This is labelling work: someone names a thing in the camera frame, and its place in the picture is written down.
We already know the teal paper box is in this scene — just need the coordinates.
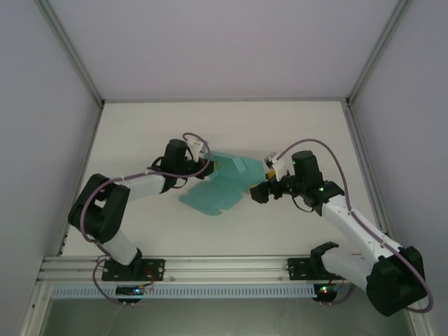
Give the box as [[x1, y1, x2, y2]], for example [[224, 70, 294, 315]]
[[178, 149, 270, 218]]

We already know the left circuit board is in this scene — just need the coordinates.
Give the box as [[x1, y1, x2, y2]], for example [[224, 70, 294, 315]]
[[115, 286, 145, 297]]

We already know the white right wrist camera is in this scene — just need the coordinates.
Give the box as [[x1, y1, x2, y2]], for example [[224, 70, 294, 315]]
[[263, 151, 285, 182]]

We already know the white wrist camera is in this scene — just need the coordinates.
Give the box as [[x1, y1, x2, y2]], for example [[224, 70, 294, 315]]
[[185, 137, 204, 162], [263, 151, 285, 182]]

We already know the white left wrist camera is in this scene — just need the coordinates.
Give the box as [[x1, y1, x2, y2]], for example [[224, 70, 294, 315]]
[[185, 137, 204, 162]]

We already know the aluminium table side rail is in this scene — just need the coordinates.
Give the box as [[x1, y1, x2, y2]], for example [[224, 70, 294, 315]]
[[342, 100, 397, 253], [55, 104, 105, 257]]

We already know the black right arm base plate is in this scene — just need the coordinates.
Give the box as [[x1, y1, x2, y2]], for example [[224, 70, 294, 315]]
[[286, 257, 352, 281]]

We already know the aluminium mounting rail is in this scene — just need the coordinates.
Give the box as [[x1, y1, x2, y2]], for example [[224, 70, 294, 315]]
[[36, 253, 419, 283]]

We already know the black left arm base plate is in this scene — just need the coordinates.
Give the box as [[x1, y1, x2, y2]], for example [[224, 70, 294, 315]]
[[101, 258, 166, 282]]

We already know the slotted grey cable duct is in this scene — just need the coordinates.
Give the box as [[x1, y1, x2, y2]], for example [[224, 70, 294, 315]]
[[50, 283, 316, 300]]

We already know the red left wire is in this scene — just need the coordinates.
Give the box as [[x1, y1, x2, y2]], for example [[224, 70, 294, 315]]
[[141, 268, 157, 291]]

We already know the aluminium frame post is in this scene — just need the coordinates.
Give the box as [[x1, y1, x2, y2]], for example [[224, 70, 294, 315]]
[[34, 0, 106, 106], [345, 0, 411, 106]]

